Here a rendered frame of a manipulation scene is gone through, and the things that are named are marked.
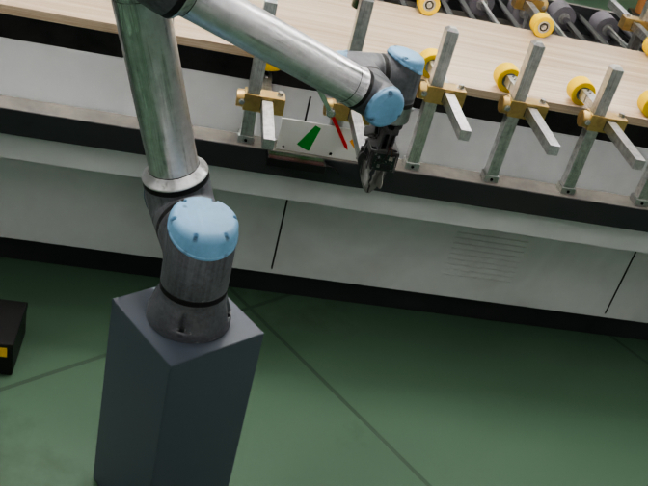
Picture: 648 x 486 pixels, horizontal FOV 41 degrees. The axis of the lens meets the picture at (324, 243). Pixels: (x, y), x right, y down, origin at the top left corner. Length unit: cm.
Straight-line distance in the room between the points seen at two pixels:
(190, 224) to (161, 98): 26
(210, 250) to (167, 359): 26
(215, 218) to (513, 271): 158
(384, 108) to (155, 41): 48
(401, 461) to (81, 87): 147
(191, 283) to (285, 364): 105
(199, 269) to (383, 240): 128
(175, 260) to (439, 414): 128
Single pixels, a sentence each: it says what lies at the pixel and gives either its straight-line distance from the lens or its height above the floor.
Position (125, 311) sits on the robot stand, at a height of 60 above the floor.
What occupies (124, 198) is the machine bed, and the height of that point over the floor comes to 32.
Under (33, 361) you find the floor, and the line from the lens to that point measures 276.
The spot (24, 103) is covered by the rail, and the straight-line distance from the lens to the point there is 260.
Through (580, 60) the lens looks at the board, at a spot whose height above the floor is 90.
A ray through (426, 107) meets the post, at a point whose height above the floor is 90.
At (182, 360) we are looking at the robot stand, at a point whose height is 60.
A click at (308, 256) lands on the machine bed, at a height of 19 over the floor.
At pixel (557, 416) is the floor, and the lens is 307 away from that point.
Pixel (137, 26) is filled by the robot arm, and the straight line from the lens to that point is 177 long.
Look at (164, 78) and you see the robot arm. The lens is 182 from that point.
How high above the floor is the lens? 186
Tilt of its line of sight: 32 degrees down
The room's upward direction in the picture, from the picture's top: 15 degrees clockwise
